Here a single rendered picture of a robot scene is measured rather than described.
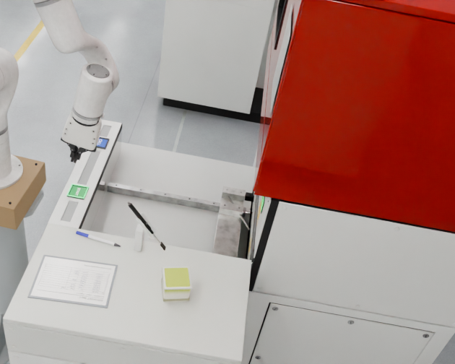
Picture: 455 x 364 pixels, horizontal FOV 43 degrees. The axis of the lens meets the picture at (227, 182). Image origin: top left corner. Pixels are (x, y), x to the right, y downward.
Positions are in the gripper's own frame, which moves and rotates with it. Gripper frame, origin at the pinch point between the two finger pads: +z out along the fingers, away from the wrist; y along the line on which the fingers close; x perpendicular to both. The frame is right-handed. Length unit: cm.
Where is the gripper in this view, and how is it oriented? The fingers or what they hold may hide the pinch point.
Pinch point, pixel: (75, 154)
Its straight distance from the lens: 180.5
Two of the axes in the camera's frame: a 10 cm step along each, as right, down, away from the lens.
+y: -9.3, -3.3, -1.6
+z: -3.6, 6.8, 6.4
